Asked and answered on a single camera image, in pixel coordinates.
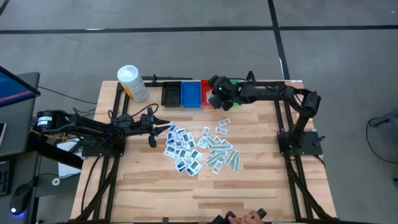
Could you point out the black aluminium table frame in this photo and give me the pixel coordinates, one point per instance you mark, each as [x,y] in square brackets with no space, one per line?
[155,84]

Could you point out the person's hand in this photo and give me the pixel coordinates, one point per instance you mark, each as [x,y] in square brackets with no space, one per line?
[248,219]

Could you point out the black plastic bin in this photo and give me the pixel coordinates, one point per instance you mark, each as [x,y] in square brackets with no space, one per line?
[171,93]

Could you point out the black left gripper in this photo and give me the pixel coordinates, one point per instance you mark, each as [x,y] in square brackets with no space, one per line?
[151,140]

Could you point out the green plastic bin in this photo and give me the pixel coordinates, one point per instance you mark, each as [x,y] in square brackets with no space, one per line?
[234,81]

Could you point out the white tape roll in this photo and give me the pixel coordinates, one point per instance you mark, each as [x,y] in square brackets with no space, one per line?
[53,181]

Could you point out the black keyboard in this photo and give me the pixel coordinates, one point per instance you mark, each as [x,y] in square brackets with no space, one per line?
[3,180]

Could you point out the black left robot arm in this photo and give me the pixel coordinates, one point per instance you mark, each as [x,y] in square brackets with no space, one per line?
[93,127]

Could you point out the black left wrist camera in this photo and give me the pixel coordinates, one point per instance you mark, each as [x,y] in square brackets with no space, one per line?
[146,120]

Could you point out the white packet red print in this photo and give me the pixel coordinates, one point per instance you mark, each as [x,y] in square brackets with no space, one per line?
[217,139]
[221,131]
[206,132]
[217,166]
[224,122]
[228,144]
[202,140]

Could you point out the white wipes canister yellow stripe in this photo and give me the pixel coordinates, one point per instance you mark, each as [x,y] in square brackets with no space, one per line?
[133,82]

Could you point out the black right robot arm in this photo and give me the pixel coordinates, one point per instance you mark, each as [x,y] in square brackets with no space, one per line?
[267,92]

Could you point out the black computer mouse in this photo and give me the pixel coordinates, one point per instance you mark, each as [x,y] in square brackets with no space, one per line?
[21,197]

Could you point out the grey floor stand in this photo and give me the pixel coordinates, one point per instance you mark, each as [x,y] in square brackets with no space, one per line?
[385,119]

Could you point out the blue plastic bin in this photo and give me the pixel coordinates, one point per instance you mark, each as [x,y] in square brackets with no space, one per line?
[191,93]

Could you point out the white paper sheet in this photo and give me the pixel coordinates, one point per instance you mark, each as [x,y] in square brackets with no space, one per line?
[66,168]

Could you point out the red plastic bin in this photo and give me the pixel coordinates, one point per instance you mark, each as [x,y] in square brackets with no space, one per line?
[205,100]

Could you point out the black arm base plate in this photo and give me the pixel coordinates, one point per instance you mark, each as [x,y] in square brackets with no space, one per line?
[102,151]
[311,147]

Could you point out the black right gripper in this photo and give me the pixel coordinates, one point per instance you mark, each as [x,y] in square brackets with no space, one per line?
[227,93]

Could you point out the green striped strip packet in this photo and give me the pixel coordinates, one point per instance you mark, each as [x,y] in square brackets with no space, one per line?
[211,93]
[231,157]
[211,140]
[214,159]
[237,162]
[220,146]

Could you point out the smartphone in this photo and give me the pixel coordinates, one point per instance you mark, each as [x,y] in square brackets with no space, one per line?
[2,133]

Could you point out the laptop with blue screen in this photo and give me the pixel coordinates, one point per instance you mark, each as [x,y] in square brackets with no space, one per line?
[18,124]

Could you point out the monitor with blue screen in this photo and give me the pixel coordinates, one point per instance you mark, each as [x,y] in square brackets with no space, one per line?
[15,88]

